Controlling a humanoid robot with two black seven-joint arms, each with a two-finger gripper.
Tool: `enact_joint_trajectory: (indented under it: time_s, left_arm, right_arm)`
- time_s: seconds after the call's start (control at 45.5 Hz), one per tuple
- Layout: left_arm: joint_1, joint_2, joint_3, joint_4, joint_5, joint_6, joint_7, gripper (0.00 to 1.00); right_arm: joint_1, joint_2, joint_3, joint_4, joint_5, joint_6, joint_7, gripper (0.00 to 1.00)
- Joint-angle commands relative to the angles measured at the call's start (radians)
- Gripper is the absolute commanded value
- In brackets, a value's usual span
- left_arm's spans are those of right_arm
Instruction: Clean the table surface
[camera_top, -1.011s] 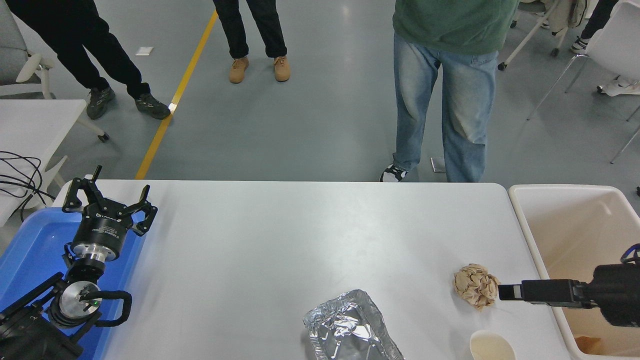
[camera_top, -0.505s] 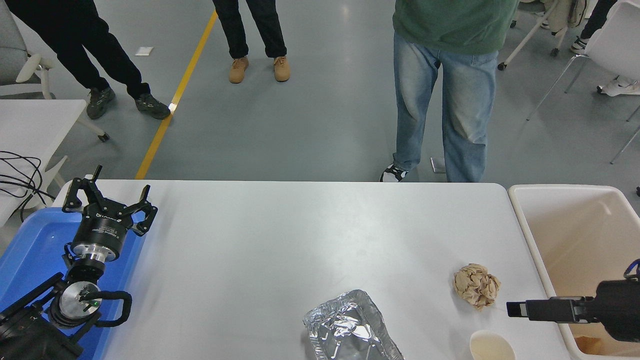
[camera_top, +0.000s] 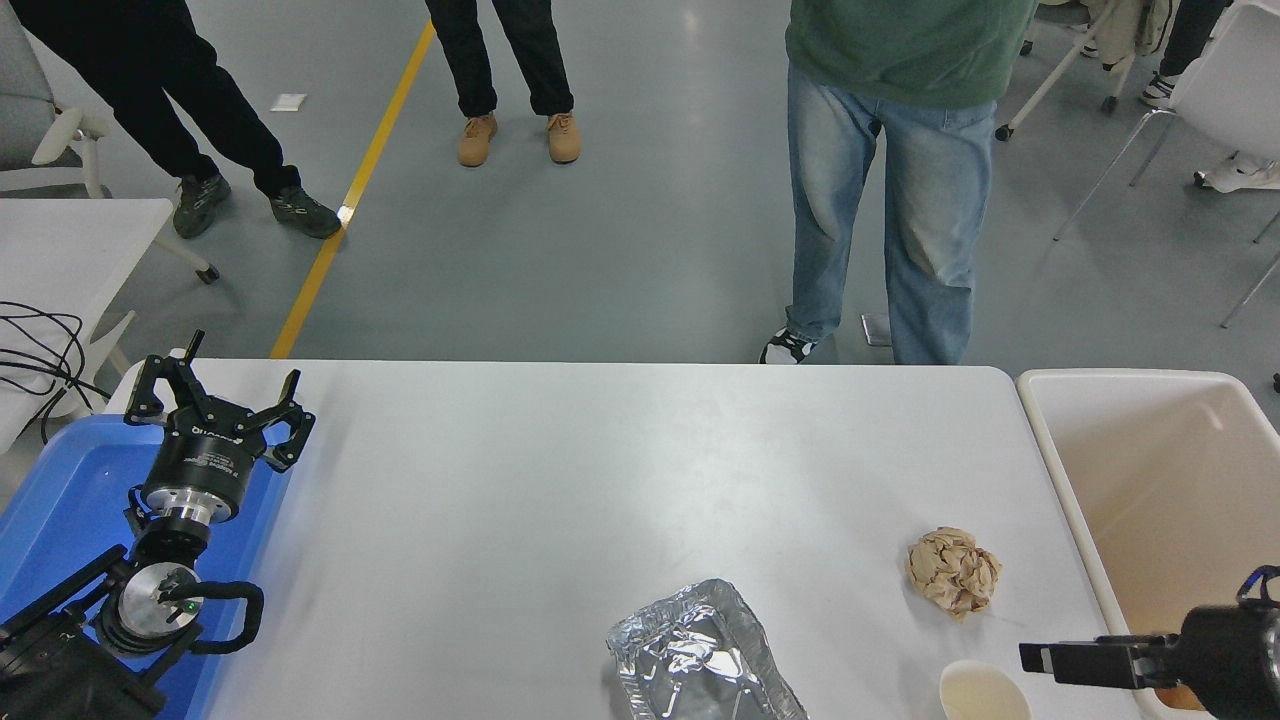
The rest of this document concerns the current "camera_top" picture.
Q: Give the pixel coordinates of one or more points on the large pale plastic bin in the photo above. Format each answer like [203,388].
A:
[1150,480]

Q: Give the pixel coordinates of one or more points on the silver foil tray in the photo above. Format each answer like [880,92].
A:
[690,650]

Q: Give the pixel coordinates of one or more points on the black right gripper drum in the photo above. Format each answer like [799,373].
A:
[1225,660]

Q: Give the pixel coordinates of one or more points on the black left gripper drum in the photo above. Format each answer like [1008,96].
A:
[205,462]

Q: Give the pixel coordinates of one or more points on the white paper cup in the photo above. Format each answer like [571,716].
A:
[985,698]

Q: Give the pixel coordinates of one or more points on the crumpled tan paper ball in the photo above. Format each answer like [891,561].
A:
[950,575]

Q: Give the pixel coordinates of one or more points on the white wheeled chair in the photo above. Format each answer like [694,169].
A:
[1054,72]

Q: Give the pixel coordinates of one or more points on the white chair base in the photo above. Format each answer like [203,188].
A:
[1240,172]

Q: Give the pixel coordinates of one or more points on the person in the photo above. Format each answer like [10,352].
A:
[150,90]
[475,50]
[1158,90]
[920,200]

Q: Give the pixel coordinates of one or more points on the beige garment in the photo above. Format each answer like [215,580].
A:
[1135,25]

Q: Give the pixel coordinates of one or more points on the white side table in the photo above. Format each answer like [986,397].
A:
[60,250]

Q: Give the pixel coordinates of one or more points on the grey white office chair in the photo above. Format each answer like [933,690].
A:
[20,100]

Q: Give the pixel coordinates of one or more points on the blue plastic tray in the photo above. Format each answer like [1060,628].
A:
[70,490]

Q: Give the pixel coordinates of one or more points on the metal floor socket plate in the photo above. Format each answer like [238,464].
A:
[875,330]

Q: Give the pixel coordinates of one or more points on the white chair with metal legs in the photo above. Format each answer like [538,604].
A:
[1240,90]

